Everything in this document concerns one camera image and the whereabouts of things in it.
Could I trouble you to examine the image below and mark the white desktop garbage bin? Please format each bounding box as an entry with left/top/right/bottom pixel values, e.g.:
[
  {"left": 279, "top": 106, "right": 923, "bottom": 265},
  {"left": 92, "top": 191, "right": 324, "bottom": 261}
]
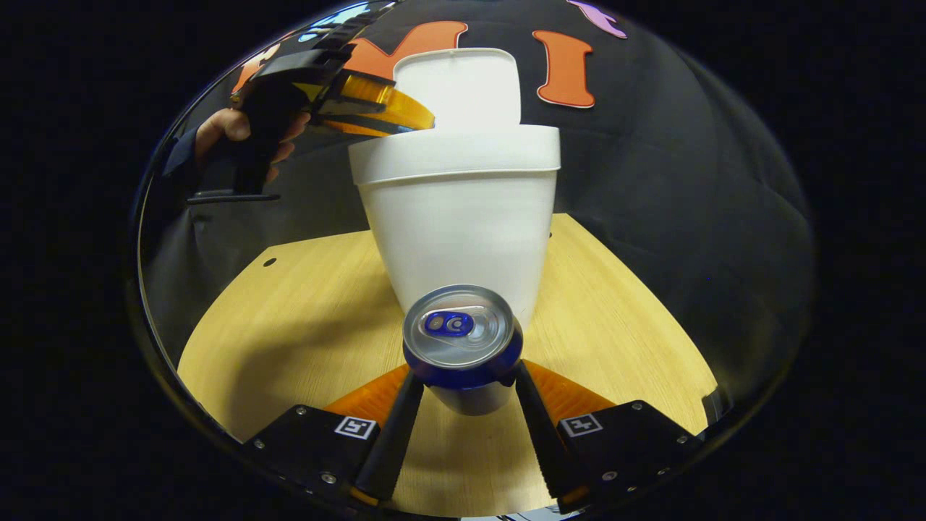
[{"left": 349, "top": 47, "right": 562, "bottom": 330}]

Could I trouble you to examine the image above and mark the blue silver pop can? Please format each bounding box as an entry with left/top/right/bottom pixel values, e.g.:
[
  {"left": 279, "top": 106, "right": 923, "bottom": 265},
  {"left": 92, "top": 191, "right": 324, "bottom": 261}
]
[{"left": 402, "top": 284, "right": 524, "bottom": 417}]

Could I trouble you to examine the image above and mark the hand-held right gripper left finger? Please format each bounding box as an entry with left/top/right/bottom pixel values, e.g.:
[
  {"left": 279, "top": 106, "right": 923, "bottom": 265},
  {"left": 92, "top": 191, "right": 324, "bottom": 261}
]
[{"left": 242, "top": 362, "right": 426, "bottom": 507}]

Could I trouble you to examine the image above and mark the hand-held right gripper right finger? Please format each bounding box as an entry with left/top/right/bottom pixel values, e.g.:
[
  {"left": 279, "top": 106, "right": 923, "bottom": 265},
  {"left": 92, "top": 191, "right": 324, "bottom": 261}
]
[{"left": 514, "top": 360, "right": 713, "bottom": 514}]

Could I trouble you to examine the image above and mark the wooden desktop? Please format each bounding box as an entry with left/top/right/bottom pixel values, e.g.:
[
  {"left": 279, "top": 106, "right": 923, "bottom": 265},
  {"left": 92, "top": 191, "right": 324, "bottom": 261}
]
[{"left": 176, "top": 212, "right": 718, "bottom": 518}]

